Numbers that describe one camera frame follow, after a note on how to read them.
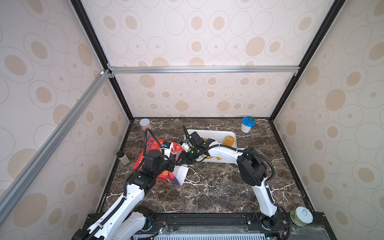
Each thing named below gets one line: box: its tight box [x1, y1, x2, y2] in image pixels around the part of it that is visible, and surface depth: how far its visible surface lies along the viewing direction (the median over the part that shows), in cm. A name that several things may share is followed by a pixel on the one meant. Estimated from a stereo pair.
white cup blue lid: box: [241, 116, 256, 133], surface depth 108 cm
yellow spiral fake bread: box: [223, 135, 235, 147], surface depth 104 cm
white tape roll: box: [290, 206, 314, 227], surface depth 73 cm
